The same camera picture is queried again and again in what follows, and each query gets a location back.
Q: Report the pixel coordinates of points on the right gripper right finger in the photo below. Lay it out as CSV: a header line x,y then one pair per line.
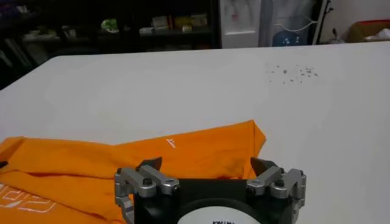
x,y
283,185

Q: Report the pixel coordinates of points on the open brown cardboard box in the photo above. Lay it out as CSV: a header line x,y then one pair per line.
x,y
365,30

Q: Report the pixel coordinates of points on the green packs on white tray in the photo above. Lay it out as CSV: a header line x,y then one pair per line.
x,y
109,25

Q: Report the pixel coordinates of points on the white water dispenser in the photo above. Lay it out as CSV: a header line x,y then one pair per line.
x,y
240,27

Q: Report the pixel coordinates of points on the white metal jug rack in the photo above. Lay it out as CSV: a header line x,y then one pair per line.
x,y
265,24

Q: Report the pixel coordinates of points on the black shelving unit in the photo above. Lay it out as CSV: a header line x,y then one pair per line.
x,y
76,12

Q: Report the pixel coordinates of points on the orange t-shirt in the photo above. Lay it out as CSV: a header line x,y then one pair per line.
x,y
91,164

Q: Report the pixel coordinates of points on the clear plastic bag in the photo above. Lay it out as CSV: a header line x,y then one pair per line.
x,y
335,38

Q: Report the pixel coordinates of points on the white work table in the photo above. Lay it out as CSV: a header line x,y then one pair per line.
x,y
198,91

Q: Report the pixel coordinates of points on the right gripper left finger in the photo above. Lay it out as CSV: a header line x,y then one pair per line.
x,y
146,185

